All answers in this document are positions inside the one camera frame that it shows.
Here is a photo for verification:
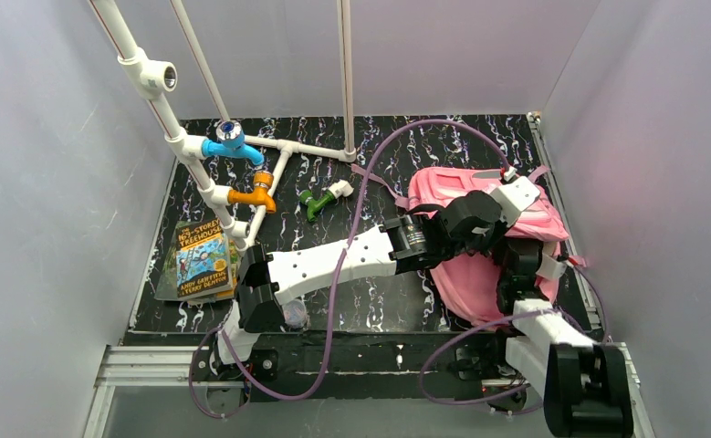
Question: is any pink student backpack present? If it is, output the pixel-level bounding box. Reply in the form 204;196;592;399
369;167;570;326

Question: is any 104-Storey Treehouse book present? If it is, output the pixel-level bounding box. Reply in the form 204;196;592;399
173;218;233;300

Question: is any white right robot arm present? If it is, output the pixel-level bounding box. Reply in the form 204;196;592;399
492;238;634;437

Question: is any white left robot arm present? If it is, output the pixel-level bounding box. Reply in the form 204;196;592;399
217;189;523;365

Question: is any clear plastic cup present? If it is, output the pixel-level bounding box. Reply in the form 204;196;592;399
282;298;308;329

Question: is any orange plastic tap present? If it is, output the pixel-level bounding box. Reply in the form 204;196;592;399
226;171;277;214

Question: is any blue plastic tap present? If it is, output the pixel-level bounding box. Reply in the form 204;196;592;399
201;120;265;166

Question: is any dark green gold book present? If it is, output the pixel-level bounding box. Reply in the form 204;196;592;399
154;249;179;301

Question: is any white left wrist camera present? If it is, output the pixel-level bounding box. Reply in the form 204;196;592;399
489;167;540;226

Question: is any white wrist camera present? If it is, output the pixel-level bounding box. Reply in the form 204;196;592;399
489;167;540;226
536;254;574;281

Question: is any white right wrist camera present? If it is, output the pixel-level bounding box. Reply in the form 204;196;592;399
536;254;574;281

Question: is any black front mounting rail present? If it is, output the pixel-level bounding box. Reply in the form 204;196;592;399
167;328;598;405

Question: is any white PVC pipe frame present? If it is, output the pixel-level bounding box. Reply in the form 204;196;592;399
86;0;360;252

